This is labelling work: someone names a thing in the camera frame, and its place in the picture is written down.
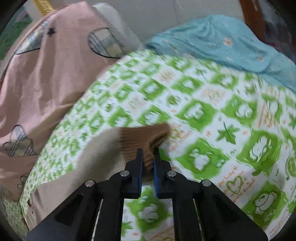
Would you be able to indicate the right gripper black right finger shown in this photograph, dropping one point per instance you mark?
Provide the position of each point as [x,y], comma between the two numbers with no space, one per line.
[166,180]

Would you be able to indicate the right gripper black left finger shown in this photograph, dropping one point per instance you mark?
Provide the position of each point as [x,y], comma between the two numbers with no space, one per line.
[127,184]

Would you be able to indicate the beige knit sweater brown cuff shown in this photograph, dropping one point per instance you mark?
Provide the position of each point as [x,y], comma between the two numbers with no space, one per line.
[103,156]

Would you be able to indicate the green white patterned bed sheet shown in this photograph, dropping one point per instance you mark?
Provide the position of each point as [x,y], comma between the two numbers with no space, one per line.
[231,127]

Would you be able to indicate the pink quilt with plaid hearts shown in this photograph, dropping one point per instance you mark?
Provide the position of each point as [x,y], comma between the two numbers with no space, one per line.
[39,87]

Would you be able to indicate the blue floral blanket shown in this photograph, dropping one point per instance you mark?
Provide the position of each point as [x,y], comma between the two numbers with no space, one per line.
[229,42]

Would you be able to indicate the brown wooden furniture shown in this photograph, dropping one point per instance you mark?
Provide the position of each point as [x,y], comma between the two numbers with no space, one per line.
[253,17]

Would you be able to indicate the gold framed picture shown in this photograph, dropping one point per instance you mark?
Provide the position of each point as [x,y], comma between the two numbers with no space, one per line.
[16,16]

